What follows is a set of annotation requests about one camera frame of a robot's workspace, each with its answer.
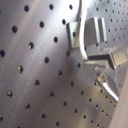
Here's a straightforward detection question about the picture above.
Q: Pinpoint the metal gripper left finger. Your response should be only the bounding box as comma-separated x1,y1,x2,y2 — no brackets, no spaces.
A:
96,73,119,102

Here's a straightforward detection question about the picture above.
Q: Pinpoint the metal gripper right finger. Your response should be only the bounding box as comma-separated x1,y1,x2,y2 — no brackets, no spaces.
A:
85,46,128,70

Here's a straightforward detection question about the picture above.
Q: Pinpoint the white cable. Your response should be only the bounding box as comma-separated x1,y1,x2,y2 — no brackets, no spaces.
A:
75,0,90,61

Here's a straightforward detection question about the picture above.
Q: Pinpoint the grey cable routing clip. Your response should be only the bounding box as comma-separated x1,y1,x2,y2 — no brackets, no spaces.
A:
67,17,107,48

